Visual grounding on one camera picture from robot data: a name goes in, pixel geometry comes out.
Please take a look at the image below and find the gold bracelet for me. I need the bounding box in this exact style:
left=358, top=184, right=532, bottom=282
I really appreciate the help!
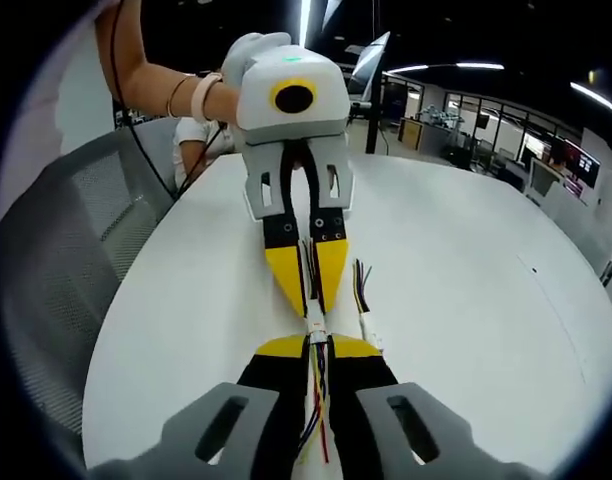
left=165, top=73, right=198, bottom=120

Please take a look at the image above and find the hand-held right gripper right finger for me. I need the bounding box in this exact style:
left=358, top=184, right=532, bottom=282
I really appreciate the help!
left=328, top=334, right=542, bottom=480

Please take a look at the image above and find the grey mesh chair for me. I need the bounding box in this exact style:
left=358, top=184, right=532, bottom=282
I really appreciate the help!
left=0, top=118, right=183, bottom=437

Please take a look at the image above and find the black cable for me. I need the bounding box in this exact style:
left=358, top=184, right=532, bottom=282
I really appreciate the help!
left=108, top=0, right=181, bottom=202

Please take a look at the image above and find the wooden cabinet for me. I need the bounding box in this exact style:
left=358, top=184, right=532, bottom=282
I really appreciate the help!
left=399, top=116, right=425, bottom=151

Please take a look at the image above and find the pink wristband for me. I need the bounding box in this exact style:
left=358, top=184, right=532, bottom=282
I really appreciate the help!
left=191, top=71, right=224, bottom=123

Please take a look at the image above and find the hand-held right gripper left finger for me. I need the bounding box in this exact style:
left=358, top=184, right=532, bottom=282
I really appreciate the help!
left=88, top=334, right=310, bottom=480

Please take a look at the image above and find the person's left hand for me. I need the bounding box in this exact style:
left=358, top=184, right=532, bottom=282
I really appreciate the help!
left=209, top=31, right=293, bottom=124

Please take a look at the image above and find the ceiling light strip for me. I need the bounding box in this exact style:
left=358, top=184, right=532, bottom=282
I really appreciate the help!
left=569, top=81, right=612, bottom=120
left=297, top=0, right=313, bottom=52
left=384, top=61, right=506, bottom=77

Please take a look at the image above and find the monitor on stand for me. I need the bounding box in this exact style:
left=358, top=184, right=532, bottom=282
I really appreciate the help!
left=347, top=30, right=392, bottom=97

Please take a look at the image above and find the red wall screen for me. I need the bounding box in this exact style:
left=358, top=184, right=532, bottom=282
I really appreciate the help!
left=549, top=138, right=601, bottom=190

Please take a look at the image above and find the black monitor stand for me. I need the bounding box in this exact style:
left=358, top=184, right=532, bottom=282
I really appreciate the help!
left=353, top=94, right=385, bottom=155

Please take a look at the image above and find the JST connector with long wires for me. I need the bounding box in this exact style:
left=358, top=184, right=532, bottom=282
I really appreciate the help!
left=352, top=258, right=385, bottom=350
left=294, top=327, right=334, bottom=465

